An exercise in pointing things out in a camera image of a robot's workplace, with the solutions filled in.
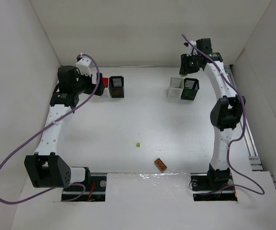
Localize red lego plate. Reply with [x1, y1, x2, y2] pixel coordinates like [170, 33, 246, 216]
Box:
[102, 77, 109, 88]

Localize orange lego plate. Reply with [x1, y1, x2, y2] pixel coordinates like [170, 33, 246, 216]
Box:
[154, 158, 167, 172]

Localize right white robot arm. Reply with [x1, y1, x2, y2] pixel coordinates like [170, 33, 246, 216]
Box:
[179, 38, 245, 192]

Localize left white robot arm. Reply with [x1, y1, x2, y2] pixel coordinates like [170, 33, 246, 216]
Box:
[24, 64, 105, 188]

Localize right black slotted bin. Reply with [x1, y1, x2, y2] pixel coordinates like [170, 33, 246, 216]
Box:
[181, 78, 199, 101]

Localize black slotted bin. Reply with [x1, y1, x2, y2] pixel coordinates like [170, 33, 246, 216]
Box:
[181, 78, 199, 101]
[109, 76, 124, 98]

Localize left white slotted bin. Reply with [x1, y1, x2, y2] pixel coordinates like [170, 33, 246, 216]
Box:
[95, 77, 110, 98]

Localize white slotted bin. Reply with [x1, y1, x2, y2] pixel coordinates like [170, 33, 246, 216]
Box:
[167, 77, 184, 99]
[95, 77, 110, 98]

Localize right white slotted bin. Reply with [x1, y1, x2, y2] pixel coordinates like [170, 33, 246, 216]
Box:
[167, 77, 184, 99]

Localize left black slotted bin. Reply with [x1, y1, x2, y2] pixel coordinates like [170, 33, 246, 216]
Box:
[109, 76, 124, 98]

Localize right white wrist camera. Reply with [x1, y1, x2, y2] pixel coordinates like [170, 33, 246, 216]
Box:
[184, 41, 198, 57]

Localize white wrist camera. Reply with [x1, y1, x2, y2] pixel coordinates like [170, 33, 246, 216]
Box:
[184, 41, 198, 57]
[76, 56, 92, 77]

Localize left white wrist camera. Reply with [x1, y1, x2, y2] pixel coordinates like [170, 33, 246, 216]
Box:
[76, 56, 92, 77]

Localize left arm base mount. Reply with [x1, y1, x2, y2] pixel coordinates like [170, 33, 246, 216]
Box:
[61, 173, 107, 202]

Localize aluminium rail right side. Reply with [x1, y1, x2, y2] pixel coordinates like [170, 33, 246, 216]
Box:
[224, 66, 264, 172]

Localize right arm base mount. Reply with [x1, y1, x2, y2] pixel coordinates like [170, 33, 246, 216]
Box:
[189, 173, 238, 202]

